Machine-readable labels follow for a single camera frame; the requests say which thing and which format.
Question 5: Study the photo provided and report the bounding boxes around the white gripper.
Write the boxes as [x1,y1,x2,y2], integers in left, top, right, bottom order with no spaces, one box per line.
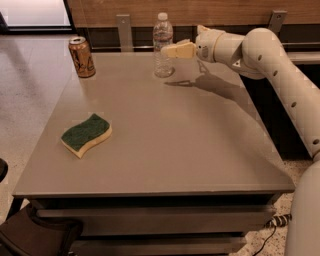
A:
[161,25,224,63]

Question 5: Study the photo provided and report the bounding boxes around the clear plastic water bottle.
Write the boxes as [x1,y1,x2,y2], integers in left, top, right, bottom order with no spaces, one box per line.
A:
[153,12,174,78]

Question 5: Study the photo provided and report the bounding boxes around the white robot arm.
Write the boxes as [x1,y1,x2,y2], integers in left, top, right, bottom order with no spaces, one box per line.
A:
[160,25,320,256]

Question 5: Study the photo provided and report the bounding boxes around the green and yellow sponge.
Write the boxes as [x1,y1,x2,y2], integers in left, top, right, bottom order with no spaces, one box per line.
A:
[61,114,112,159]

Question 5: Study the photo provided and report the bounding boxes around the brown soda can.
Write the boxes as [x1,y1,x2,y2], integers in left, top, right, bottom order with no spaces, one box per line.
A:
[68,36,96,78]

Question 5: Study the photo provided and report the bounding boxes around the grey metal table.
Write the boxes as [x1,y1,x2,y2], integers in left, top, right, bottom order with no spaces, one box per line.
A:
[14,53,294,241]

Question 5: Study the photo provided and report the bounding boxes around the upper grey drawer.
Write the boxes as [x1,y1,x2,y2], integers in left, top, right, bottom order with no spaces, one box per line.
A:
[37,205,275,236]

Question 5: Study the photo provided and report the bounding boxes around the grey drawer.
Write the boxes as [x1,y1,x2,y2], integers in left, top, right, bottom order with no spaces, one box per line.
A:
[37,205,275,236]
[71,237,246,256]

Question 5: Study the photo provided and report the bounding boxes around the white power strip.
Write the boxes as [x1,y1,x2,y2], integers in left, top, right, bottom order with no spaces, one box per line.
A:
[265,214,292,228]

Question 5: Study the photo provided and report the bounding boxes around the lower grey drawer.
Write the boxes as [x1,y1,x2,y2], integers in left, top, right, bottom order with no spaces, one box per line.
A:
[71,237,246,256]

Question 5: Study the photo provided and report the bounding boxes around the dark brown chair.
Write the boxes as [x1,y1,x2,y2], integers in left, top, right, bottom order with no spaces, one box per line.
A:
[0,157,84,256]

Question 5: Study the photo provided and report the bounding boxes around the left metal wall bracket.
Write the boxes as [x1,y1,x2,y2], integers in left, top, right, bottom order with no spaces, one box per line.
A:
[116,14,134,52]

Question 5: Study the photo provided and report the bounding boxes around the metal wall bracket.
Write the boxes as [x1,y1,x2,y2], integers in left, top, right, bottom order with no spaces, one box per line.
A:
[268,10,287,33]
[116,14,134,52]

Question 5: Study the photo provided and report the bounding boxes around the metal rail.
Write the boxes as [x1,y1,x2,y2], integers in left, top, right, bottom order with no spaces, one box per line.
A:
[91,42,320,52]

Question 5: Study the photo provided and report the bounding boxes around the right metal wall bracket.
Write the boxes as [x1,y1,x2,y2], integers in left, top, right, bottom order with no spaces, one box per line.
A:
[268,10,287,33]

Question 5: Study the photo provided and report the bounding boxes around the black cable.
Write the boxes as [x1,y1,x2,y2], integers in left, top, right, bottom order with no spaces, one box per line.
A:
[252,226,278,256]

